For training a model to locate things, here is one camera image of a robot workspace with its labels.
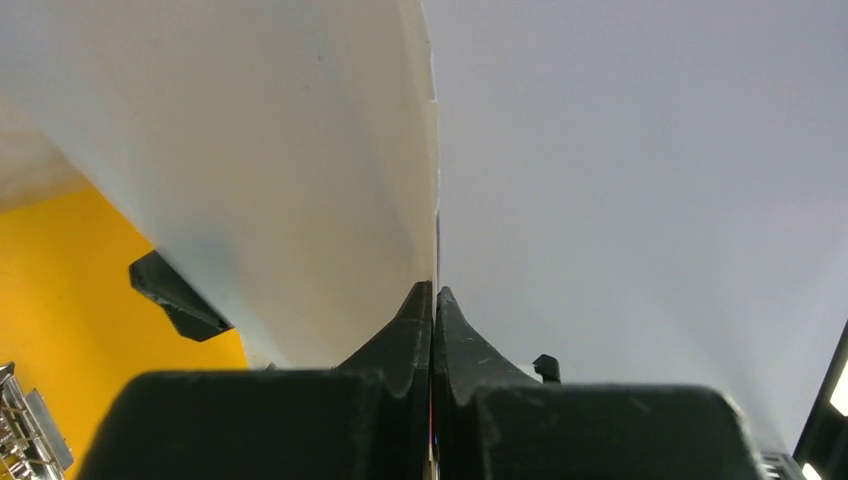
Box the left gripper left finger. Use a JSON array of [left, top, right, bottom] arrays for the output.
[[79, 281, 433, 479]]

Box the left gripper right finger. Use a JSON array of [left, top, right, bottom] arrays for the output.
[[433, 288, 765, 479]]

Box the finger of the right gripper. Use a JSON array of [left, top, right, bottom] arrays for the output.
[[128, 250, 233, 342]]

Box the orange plastic folder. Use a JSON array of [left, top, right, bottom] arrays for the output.
[[1, 188, 247, 479]]

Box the printed paper stack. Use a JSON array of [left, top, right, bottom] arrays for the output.
[[1, 1, 438, 368]]

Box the metal folder clip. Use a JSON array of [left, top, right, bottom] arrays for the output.
[[1, 362, 74, 480]]

